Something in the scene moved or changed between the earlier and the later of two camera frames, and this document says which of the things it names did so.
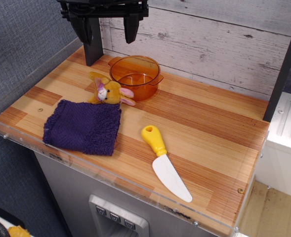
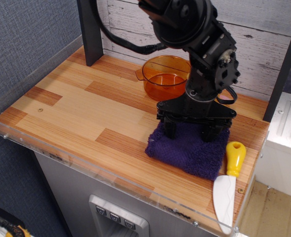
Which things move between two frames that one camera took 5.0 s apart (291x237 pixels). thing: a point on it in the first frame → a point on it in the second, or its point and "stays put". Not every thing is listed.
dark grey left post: [94, 51] stays put
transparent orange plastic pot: [140, 74] → [164, 77]
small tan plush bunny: [107, 91] → [226, 97]
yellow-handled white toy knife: [163, 168] → [224, 186]
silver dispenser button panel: [111, 220] stays put
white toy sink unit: [281, 163] stays put
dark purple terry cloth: [87, 127] → [188, 150]
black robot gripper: [78, 11] → [212, 112]
